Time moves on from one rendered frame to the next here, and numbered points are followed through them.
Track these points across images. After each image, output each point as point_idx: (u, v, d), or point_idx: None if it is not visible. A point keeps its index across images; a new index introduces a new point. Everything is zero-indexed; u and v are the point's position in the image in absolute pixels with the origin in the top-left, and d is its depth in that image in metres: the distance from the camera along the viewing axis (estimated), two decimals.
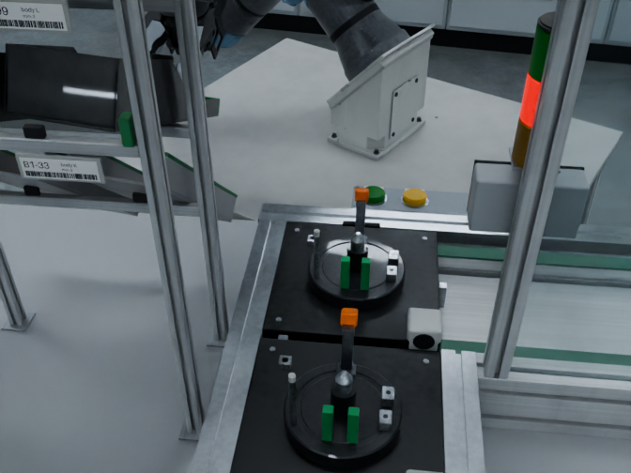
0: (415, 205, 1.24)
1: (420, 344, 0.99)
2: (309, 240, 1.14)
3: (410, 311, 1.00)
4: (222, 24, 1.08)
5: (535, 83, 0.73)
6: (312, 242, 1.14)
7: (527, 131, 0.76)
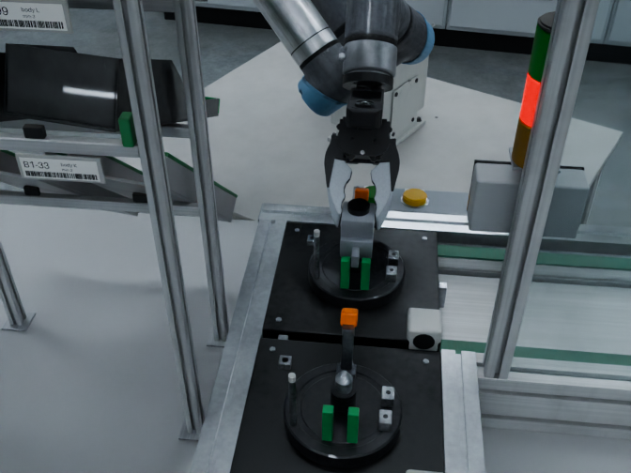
0: (415, 205, 1.24)
1: (420, 344, 0.99)
2: (309, 240, 1.14)
3: (410, 311, 1.00)
4: None
5: (535, 83, 0.73)
6: (312, 242, 1.14)
7: (527, 131, 0.76)
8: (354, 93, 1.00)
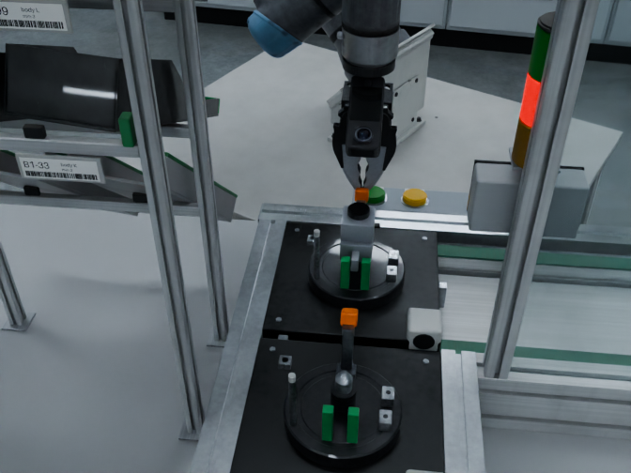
0: (415, 205, 1.24)
1: (420, 344, 0.99)
2: (309, 240, 1.14)
3: (410, 311, 1.00)
4: (392, 92, 1.06)
5: (535, 83, 0.73)
6: (312, 242, 1.14)
7: (527, 131, 0.76)
8: (354, 96, 0.98)
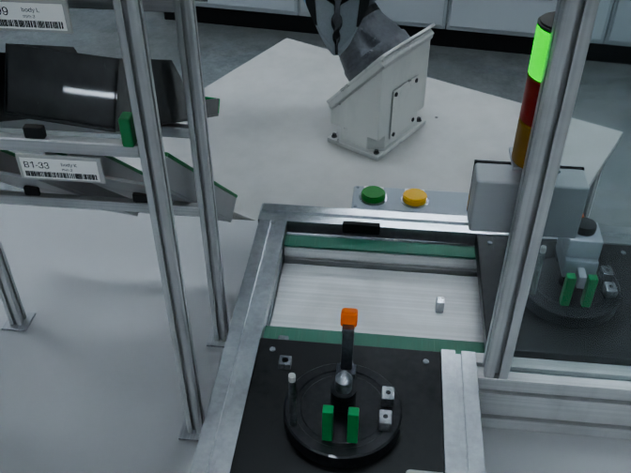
0: (415, 205, 1.24)
1: None
2: None
3: None
4: None
5: (535, 83, 0.73)
6: None
7: (527, 131, 0.76)
8: None
